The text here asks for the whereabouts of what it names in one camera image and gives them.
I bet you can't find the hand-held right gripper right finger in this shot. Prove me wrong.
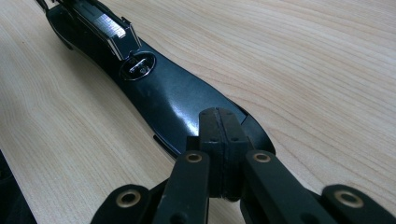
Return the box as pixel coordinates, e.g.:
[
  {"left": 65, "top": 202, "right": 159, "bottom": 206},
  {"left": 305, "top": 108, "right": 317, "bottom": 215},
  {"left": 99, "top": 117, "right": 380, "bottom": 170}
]
[{"left": 219, "top": 107, "right": 250, "bottom": 202}]

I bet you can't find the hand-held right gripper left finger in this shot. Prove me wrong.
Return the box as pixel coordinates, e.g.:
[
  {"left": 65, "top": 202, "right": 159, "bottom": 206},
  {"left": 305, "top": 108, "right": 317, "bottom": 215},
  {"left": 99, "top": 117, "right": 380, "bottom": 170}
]
[{"left": 199, "top": 107, "right": 225, "bottom": 199}]

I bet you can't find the black stapler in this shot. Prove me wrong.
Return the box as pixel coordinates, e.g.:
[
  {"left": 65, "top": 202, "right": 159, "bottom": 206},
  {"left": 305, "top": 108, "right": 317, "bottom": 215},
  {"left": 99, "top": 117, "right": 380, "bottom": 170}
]
[{"left": 35, "top": 0, "right": 276, "bottom": 158}]

